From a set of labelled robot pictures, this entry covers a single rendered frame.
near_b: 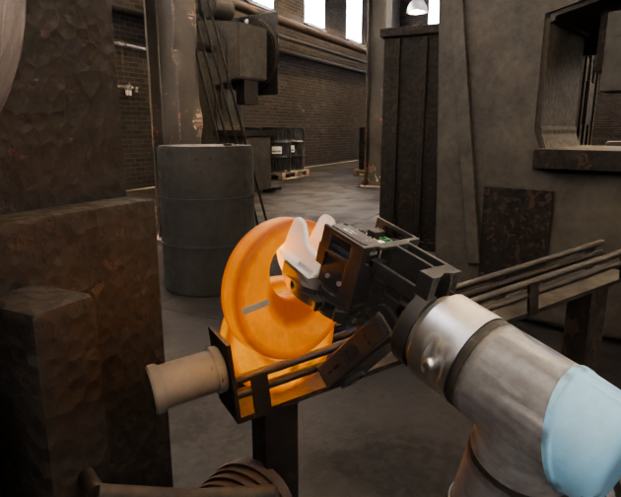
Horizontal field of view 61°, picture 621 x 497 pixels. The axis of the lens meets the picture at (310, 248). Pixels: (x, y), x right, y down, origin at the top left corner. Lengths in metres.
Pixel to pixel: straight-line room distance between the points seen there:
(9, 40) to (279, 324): 0.36
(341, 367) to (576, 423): 0.22
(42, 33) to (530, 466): 0.70
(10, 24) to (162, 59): 4.34
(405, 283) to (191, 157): 2.67
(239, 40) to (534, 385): 8.00
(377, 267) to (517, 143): 2.38
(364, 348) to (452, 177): 2.50
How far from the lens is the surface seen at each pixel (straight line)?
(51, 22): 0.79
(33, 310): 0.58
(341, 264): 0.46
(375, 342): 0.46
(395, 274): 0.43
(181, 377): 0.66
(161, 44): 4.91
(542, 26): 2.81
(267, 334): 0.56
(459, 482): 0.45
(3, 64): 0.55
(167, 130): 4.85
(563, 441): 0.37
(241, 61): 8.23
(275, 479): 0.76
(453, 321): 0.40
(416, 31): 4.43
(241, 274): 0.52
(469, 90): 2.90
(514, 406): 0.38
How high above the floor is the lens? 0.97
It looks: 13 degrees down
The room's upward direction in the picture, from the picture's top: straight up
